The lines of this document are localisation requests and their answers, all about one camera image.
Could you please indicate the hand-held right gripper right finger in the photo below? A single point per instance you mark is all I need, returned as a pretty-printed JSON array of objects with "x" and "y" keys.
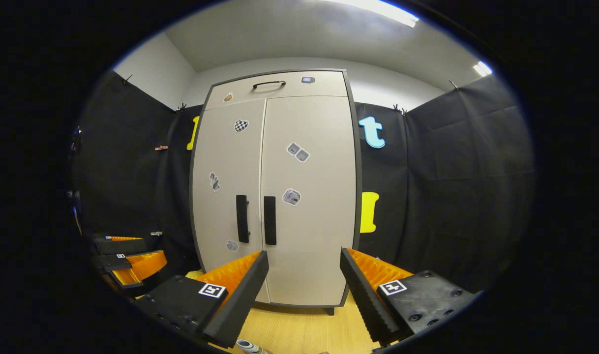
[{"x": 364, "y": 300}]

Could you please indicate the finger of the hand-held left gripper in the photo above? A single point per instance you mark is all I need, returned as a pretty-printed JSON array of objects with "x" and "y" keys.
[
  {"x": 142, "y": 268},
  {"x": 120, "y": 246}
]

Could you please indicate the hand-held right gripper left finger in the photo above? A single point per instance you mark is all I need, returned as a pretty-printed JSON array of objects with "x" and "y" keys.
[{"x": 240, "y": 300}]

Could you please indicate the white bottle with green label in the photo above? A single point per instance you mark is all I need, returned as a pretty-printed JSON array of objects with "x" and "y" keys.
[{"x": 248, "y": 346}]

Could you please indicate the white cabinet door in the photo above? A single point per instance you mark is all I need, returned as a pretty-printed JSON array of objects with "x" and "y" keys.
[
  {"x": 221, "y": 162},
  {"x": 319, "y": 236}
]

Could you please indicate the grey cabinet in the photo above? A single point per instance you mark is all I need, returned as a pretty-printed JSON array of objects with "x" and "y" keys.
[{"x": 358, "y": 196}]

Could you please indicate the white cabinet drawer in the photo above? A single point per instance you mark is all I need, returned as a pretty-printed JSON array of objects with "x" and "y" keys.
[{"x": 289, "y": 92}]

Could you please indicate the black backdrop cloth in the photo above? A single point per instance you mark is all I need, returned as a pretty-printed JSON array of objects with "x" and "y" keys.
[
  {"x": 127, "y": 172},
  {"x": 452, "y": 187}
]

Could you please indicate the small ceiling light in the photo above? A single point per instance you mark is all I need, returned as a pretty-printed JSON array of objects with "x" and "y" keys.
[{"x": 482, "y": 68}]

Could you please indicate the long ceiling light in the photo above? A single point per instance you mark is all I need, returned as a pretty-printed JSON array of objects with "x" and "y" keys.
[{"x": 373, "y": 10}]

